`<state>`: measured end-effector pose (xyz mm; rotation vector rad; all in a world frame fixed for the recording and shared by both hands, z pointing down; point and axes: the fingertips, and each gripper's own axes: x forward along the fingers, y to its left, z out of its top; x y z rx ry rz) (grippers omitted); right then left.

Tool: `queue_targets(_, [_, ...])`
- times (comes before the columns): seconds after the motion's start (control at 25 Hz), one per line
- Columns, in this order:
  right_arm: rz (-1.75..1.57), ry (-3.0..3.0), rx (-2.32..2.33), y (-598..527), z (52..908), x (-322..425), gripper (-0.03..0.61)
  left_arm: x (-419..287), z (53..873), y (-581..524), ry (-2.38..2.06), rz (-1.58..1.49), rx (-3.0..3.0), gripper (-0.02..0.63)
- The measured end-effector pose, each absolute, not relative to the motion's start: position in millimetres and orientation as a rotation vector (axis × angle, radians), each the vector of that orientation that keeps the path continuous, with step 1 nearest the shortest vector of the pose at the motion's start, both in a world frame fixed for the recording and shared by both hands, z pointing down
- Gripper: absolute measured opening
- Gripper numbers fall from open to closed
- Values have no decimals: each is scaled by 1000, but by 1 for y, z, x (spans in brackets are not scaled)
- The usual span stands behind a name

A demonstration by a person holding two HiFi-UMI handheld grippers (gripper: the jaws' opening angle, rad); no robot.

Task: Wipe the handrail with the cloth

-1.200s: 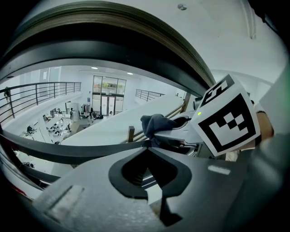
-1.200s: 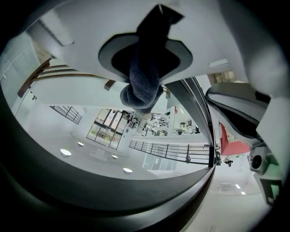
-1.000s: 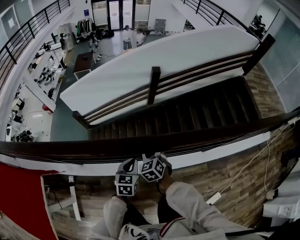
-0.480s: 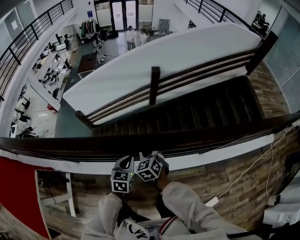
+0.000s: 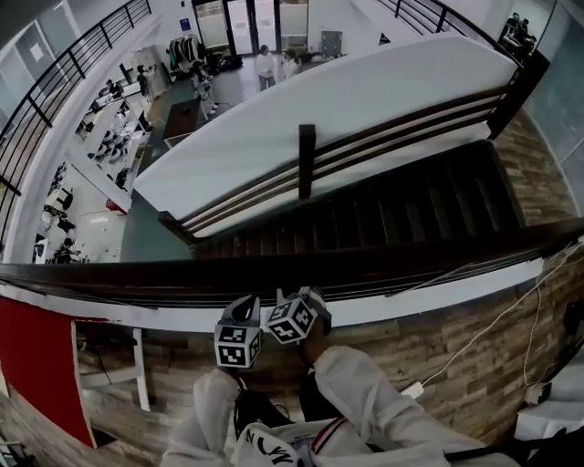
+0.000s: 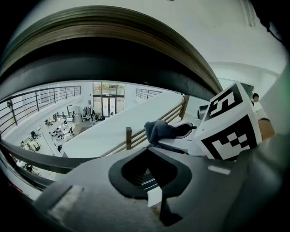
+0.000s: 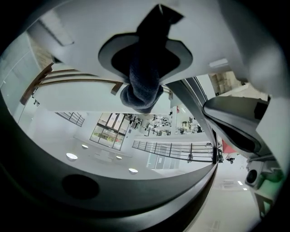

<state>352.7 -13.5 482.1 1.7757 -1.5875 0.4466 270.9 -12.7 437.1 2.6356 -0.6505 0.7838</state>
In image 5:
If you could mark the black round stool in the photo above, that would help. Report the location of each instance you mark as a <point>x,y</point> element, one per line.
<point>66,200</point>

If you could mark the red covered table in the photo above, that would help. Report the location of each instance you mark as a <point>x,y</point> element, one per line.
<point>36,355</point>

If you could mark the dark brown counter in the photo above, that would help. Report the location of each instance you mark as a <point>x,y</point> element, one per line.
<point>182,116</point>

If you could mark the dark wooden railing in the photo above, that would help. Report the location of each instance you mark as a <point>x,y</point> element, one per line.
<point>182,273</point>

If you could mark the cardboard box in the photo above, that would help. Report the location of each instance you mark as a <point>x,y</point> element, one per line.
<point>295,43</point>

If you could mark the blue wall poster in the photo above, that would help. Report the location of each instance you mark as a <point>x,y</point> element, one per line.
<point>184,26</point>

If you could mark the grey metal cabinet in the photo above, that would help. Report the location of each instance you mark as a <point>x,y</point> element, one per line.
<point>332,42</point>

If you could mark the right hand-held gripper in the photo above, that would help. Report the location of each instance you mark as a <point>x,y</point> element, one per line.
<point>292,321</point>

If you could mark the person's right forearm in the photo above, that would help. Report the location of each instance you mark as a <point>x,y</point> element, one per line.
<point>312,349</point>

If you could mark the white power strip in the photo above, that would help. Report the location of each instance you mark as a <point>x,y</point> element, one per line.
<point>413,390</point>

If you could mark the person's white printed jacket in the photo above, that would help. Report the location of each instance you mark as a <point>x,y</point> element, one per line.
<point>274,442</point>

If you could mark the white paper notice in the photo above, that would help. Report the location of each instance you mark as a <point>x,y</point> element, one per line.
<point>37,51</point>

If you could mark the dark wooden staircase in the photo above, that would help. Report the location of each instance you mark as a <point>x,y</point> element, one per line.
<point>410,205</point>

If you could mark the glass entrance doors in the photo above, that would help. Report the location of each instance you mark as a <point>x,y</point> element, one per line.
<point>239,27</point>

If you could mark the white lockers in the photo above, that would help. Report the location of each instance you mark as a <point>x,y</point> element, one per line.
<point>157,59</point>

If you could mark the person's black trousers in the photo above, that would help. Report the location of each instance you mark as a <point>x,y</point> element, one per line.
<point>315,397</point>

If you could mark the person's left forearm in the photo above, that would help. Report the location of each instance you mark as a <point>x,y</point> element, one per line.
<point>205,410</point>

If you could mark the black metal balcony railing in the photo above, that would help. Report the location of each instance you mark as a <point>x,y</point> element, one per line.
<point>441,20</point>
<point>76,66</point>

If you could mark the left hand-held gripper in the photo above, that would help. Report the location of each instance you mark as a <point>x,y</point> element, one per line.
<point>237,346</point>

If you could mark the white desk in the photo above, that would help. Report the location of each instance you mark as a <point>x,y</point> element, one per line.
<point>547,415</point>

